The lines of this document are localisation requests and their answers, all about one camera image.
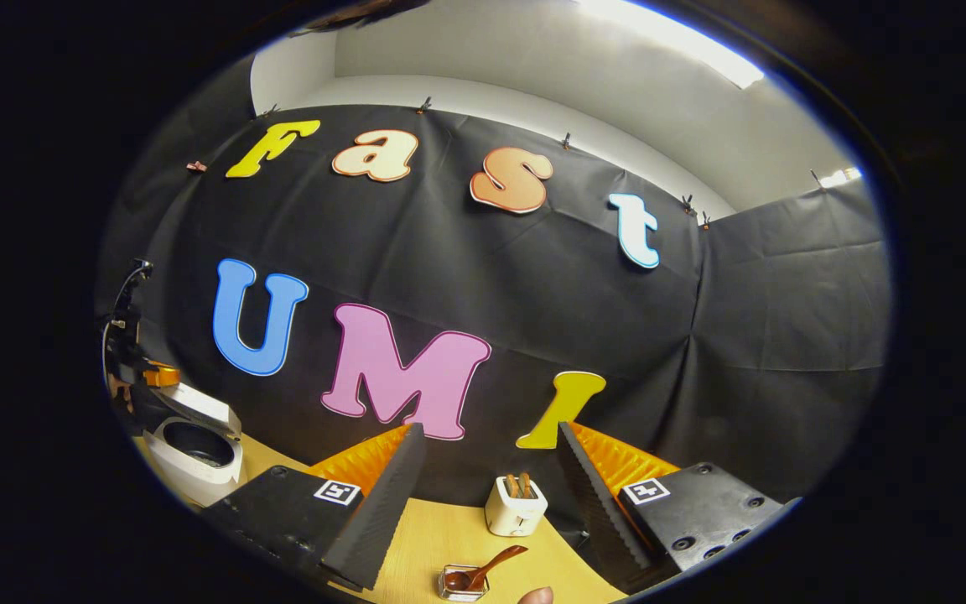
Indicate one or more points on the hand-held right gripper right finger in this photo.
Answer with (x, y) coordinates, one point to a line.
(592, 503)

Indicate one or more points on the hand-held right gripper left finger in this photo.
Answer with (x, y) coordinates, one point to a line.
(382, 503)

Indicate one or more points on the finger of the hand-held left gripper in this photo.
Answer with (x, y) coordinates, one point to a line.
(163, 375)

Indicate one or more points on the white rice cooker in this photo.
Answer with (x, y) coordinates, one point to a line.
(198, 470)

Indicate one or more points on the brown wooden spoon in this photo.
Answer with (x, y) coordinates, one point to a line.
(487, 566)

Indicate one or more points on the brown toast slice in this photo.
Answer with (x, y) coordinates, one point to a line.
(511, 485)
(526, 484)

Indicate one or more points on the white toaster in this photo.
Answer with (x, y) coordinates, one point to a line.
(515, 512)

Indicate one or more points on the black backdrop cloth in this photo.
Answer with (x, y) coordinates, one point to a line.
(533, 277)

